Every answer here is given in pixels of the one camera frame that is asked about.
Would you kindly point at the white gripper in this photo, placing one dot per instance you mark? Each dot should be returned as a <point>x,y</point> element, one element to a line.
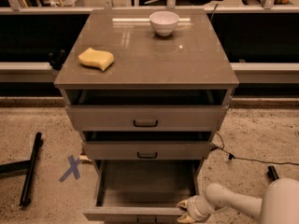
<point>195,207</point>

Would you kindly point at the grey bottom drawer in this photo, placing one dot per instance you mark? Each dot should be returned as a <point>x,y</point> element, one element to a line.
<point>142,191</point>

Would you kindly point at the grey drawer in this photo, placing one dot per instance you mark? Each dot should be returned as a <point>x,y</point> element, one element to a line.
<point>142,191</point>
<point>148,150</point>
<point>145,118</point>

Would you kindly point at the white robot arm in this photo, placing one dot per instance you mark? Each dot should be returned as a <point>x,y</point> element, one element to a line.
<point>279,204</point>

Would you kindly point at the grey middle drawer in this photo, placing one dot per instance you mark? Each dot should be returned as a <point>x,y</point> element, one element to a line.
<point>148,150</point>

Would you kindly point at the grey drawer cabinet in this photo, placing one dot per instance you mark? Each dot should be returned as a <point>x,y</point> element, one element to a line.
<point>185,69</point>

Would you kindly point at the grey top drawer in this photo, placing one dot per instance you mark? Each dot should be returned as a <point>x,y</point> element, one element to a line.
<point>145,118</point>

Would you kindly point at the black stand leg right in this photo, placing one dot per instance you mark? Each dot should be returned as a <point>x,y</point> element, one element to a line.
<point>272,173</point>

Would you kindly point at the black stand leg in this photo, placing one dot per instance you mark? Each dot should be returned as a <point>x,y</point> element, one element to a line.
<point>272,173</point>
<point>24,167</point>

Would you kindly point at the blue tape cross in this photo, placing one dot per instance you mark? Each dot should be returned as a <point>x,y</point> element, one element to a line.
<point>72,170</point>

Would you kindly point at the black stand leg left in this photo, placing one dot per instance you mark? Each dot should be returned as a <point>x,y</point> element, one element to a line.
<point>24,167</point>

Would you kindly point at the yellow sponge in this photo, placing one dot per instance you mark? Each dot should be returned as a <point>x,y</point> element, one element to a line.
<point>96,58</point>

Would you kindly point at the white bowl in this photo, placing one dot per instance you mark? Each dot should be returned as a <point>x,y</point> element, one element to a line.
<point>163,22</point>

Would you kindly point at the black clamp on rail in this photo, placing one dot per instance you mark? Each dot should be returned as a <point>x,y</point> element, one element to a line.
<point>56,60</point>

